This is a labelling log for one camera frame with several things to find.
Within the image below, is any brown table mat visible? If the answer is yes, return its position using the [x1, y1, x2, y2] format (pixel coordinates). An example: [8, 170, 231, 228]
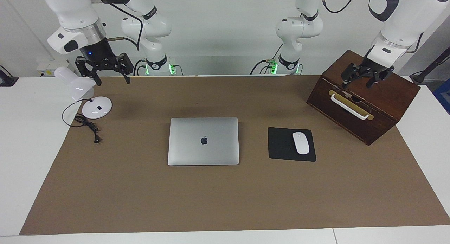
[19, 75, 450, 235]

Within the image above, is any white box handle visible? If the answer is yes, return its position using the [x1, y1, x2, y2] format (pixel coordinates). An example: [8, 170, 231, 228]
[330, 93, 369, 120]

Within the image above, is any white desk lamp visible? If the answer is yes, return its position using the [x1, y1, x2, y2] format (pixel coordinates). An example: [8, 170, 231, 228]
[54, 66, 113, 120]

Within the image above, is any silver grey laptop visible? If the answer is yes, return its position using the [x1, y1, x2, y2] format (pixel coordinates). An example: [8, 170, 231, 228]
[167, 117, 240, 166]

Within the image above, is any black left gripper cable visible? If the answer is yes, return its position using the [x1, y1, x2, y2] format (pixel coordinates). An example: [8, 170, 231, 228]
[404, 32, 424, 54]

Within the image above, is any black clamp mount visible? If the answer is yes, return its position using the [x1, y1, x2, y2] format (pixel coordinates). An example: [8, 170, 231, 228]
[0, 65, 19, 87]

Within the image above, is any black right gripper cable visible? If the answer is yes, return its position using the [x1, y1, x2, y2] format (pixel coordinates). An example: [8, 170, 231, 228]
[105, 1, 144, 51]

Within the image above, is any black mouse pad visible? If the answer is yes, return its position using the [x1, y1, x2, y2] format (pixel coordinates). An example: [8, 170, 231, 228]
[268, 127, 317, 162]

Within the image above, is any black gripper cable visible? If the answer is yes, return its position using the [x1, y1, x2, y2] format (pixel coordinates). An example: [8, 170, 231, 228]
[404, 32, 424, 54]
[105, 1, 144, 51]

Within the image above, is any white power strip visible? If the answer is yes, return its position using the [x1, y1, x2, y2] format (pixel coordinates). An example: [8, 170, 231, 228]
[36, 59, 75, 78]

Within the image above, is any white computer mouse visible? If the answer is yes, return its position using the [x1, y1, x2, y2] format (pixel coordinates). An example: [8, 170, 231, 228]
[292, 132, 310, 155]

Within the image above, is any dark brown wooden box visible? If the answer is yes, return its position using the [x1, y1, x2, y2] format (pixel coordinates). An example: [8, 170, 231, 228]
[306, 50, 421, 146]

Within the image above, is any black arm base cable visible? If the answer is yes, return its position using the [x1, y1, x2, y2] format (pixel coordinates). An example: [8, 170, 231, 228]
[250, 58, 279, 75]
[133, 59, 146, 76]

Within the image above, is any black lamp power cord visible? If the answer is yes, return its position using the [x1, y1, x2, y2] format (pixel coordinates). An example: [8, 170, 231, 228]
[62, 98, 103, 145]

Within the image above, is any brass handle plate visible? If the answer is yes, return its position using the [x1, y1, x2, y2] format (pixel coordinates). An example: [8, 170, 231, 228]
[328, 90, 374, 121]

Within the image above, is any black stand leg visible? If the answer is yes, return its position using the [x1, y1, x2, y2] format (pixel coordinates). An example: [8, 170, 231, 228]
[410, 46, 450, 85]

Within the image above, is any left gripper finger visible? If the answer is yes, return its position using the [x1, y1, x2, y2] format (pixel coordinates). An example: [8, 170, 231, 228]
[366, 68, 394, 89]
[341, 63, 360, 89]

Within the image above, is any blue crate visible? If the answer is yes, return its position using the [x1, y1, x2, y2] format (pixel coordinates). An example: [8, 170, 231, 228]
[433, 79, 450, 115]

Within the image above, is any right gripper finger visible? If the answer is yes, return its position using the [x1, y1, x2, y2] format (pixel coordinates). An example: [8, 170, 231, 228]
[118, 53, 134, 84]
[76, 58, 102, 86]

